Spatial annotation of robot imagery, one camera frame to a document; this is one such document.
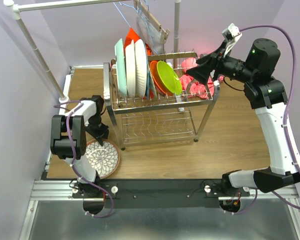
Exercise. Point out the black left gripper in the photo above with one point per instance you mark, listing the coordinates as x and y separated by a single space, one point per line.
103 132

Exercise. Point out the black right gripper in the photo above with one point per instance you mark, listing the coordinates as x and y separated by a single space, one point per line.
202 71

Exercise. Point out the flower plate brown rim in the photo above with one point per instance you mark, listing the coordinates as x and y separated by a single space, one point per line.
103 158
140 68

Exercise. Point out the lime green plate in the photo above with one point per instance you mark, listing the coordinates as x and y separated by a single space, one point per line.
168 78

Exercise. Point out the orange plastic plate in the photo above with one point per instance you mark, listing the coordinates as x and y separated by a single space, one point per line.
157 80

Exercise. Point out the woven bamboo plate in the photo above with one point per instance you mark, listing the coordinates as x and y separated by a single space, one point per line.
152 86

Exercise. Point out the teal scalloped plate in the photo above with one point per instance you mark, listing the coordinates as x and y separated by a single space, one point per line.
147 91

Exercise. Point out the mint rectangular plate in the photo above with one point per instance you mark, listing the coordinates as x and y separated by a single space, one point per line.
120 68

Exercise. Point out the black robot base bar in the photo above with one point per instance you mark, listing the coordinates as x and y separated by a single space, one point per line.
156 193

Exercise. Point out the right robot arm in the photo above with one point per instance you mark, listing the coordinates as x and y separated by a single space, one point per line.
268 98

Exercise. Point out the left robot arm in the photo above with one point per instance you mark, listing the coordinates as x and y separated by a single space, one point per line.
68 138

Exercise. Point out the pink printed garment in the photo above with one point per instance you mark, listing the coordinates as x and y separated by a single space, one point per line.
196 89

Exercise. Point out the orange garment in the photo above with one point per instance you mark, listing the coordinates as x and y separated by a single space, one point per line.
132 35

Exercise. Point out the steel wire dish rack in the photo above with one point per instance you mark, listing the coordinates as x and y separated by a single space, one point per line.
158 119

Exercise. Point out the blue wire hanger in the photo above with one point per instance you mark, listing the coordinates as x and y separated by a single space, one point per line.
129 12

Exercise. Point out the white clothes rail frame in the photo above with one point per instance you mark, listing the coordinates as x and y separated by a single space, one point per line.
16 10

